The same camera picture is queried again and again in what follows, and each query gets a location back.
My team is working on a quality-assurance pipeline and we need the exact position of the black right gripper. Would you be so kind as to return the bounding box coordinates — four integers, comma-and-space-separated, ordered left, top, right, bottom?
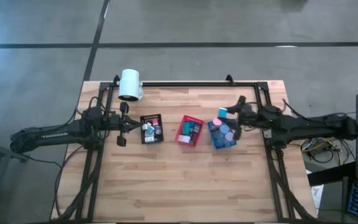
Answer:
225, 95, 260, 141

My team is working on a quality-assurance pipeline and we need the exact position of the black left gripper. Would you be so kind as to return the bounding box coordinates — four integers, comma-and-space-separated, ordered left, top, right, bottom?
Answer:
106, 101, 142, 147

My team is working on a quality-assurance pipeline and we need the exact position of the black plastic basket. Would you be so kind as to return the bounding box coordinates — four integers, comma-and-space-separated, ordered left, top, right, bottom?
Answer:
139, 113, 165, 145

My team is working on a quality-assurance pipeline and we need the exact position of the blue plastic basket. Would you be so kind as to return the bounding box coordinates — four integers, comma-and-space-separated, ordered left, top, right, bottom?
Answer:
206, 119, 237, 151

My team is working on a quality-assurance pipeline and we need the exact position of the white cylindrical lamp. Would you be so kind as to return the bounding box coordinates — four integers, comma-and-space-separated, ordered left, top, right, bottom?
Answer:
118, 68, 145, 102

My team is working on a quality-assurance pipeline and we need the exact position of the red plastic basket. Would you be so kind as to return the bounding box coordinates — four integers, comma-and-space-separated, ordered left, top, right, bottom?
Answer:
175, 114, 205, 147

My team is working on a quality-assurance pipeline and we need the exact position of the white paper sheet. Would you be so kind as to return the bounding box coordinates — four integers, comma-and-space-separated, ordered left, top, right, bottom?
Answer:
305, 169, 325, 207

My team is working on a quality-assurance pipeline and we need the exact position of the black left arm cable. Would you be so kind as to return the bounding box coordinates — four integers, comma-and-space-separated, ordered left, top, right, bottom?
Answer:
73, 95, 111, 125

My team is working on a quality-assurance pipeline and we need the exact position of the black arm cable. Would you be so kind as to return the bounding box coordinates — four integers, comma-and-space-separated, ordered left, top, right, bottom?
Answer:
282, 98, 310, 122
73, 95, 111, 125

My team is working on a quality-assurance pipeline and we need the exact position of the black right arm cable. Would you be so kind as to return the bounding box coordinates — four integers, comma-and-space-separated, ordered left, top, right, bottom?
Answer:
282, 98, 310, 122

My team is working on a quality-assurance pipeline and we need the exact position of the yellow cable bundle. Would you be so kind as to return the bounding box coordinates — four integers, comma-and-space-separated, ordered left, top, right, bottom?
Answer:
299, 136, 357, 166

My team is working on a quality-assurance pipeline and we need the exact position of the black power cable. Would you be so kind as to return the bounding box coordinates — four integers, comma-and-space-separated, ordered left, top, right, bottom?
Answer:
23, 144, 85, 218

